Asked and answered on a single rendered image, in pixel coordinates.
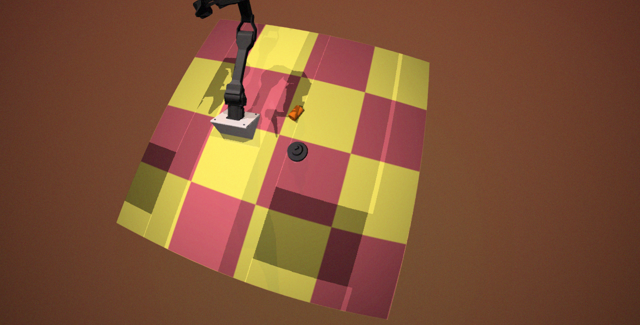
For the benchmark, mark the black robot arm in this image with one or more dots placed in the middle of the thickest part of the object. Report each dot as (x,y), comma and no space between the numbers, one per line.
(234,96)

